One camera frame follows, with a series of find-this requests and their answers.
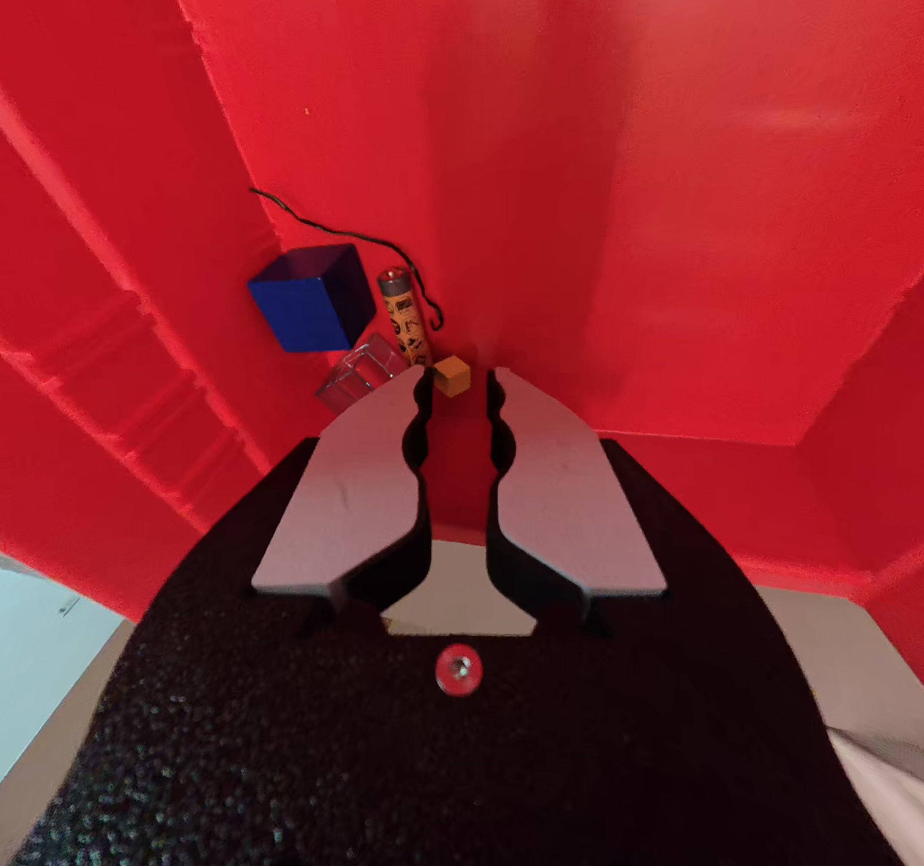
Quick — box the thin black wire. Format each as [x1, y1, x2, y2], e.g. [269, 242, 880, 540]
[249, 187, 446, 333]

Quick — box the clear acrylic cube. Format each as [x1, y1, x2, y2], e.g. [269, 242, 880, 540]
[315, 332, 412, 414]

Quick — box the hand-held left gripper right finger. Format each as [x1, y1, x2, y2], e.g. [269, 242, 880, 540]
[487, 369, 668, 622]

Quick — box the blue cube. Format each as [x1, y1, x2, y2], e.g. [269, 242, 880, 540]
[247, 243, 376, 355]

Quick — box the red plastic bin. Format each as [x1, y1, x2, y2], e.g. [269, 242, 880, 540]
[0, 0, 924, 679]

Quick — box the small brown battery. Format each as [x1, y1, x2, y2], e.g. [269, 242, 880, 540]
[377, 265, 434, 369]

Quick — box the small yellow block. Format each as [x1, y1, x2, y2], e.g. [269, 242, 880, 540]
[432, 356, 475, 399]

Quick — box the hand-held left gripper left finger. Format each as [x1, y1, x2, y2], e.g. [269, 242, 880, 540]
[253, 366, 434, 614]

